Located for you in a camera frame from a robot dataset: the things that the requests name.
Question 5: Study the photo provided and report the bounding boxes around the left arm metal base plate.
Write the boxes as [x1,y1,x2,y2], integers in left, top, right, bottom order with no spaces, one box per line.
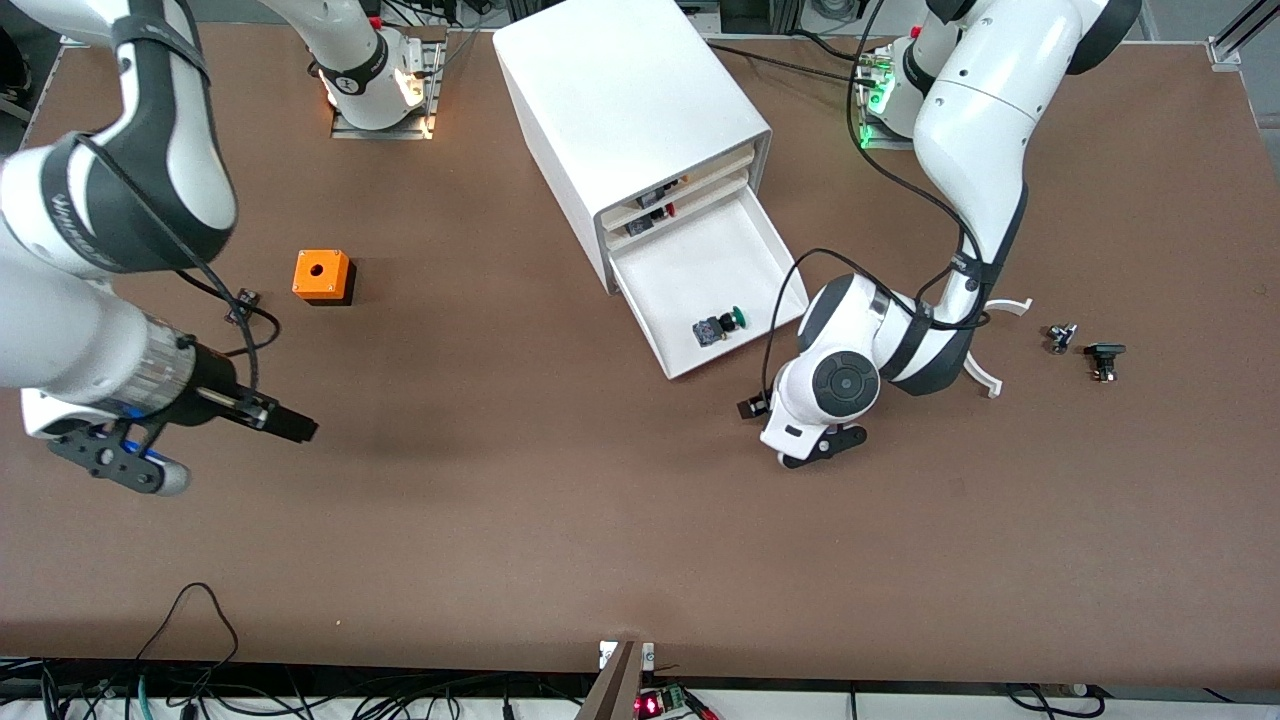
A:
[857,45,936,153]

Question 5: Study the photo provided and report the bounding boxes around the green push button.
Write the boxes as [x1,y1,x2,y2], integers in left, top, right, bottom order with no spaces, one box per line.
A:
[694,306,749,349]

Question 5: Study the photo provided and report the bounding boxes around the black looped cable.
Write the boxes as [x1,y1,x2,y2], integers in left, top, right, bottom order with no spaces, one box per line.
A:
[135,583,241,691]

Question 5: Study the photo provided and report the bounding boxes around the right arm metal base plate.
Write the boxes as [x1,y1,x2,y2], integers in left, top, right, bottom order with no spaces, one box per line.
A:
[330,40,447,141]

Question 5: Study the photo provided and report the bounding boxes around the grey metal bracket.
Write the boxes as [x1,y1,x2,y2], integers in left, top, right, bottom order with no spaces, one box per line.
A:
[575,640,643,720]

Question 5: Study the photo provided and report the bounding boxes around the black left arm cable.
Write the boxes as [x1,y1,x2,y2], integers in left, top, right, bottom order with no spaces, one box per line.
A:
[765,0,993,401]

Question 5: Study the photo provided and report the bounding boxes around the orange box with hole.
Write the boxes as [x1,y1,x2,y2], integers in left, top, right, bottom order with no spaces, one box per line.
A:
[292,250,356,307]

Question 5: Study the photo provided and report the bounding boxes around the aluminium corner profile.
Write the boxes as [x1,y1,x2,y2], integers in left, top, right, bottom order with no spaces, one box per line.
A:
[1205,0,1280,69]

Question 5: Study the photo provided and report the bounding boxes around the white curved plastic arc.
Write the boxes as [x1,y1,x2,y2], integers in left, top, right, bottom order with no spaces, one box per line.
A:
[963,298,1034,399]

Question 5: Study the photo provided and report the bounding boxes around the circuit board with red light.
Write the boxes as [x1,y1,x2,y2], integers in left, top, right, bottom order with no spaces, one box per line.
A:
[635,685,691,719]

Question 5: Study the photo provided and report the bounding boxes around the black cable under table edge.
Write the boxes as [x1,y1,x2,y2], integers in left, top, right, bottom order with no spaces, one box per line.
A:
[1005,683,1101,720]

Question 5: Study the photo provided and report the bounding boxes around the tangled black cables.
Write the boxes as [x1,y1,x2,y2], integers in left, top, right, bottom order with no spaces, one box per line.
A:
[0,655,601,720]

